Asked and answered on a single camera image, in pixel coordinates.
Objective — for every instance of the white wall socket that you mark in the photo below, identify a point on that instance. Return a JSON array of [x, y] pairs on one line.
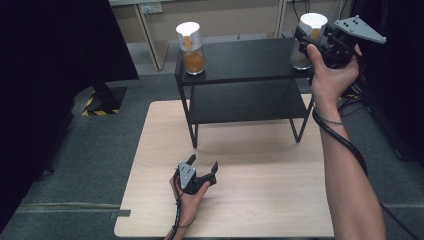
[[151, 8]]

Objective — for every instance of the black two-tier shelf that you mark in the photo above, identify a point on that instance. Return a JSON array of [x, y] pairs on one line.
[[246, 58]]

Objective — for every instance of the person's left hand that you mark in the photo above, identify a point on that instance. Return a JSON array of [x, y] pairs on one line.
[[188, 208]]

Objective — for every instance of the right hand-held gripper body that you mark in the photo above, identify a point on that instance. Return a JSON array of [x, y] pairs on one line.
[[353, 28]]

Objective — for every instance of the white post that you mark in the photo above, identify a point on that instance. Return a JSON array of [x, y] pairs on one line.
[[280, 16]]

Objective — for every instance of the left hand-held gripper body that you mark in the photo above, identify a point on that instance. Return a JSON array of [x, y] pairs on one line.
[[187, 176]]

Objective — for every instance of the glass jar with orange powder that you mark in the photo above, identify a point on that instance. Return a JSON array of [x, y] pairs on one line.
[[193, 61]]

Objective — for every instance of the grey floor tape strip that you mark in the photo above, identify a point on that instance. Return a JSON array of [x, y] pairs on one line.
[[120, 213]]

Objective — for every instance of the dark curtain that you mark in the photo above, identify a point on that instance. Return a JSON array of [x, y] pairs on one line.
[[43, 83]]

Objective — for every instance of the white desk leg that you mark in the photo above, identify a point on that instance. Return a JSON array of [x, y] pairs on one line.
[[150, 40]]

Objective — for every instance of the glass jar with pale powder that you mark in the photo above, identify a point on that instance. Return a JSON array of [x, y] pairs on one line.
[[315, 20]]

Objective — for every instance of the person's right hand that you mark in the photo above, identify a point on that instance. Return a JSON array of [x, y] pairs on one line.
[[330, 83]]

